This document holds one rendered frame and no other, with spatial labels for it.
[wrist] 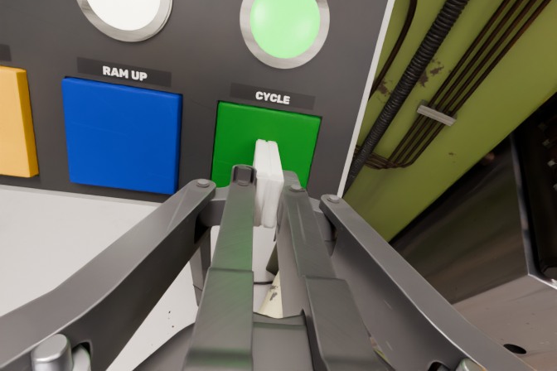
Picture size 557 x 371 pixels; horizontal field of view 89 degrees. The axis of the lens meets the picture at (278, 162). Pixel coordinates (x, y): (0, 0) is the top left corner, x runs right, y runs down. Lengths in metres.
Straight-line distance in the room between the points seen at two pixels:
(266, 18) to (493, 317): 0.45
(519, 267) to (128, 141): 0.41
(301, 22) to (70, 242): 1.30
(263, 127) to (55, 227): 1.31
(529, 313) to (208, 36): 0.46
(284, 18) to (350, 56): 0.05
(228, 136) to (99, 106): 0.09
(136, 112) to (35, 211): 1.34
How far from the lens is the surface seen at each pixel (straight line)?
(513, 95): 0.49
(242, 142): 0.21
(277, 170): 0.15
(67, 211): 1.48
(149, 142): 0.22
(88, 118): 0.23
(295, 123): 0.21
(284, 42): 0.20
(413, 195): 0.62
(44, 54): 0.25
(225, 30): 0.21
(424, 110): 0.48
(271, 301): 0.55
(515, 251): 0.44
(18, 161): 0.27
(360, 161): 0.56
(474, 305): 0.49
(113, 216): 1.40
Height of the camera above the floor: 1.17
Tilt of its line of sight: 49 degrees down
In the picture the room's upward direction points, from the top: 15 degrees clockwise
